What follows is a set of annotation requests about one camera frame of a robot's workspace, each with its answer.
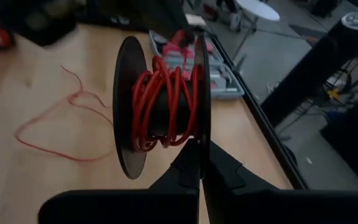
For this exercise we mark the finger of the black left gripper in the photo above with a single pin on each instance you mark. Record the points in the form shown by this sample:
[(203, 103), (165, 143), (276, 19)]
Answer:
[(185, 32)]

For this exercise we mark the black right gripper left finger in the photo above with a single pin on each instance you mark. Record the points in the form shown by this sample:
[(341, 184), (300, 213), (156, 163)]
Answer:
[(135, 208)]

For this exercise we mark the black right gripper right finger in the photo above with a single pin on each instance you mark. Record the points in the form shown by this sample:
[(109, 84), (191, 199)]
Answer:
[(275, 208)]

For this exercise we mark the grey open tool case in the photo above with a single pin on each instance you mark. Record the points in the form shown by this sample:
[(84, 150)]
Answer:
[(225, 84)]

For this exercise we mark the black box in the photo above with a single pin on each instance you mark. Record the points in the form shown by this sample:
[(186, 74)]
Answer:
[(353, 140)]

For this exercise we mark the white power strip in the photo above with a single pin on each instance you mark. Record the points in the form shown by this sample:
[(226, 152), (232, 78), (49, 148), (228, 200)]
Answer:
[(337, 90)]

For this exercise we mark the black tower fan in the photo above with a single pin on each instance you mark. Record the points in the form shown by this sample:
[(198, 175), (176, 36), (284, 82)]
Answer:
[(315, 68)]

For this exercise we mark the white round pedestal table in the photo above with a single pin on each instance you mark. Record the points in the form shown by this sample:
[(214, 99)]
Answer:
[(259, 9)]

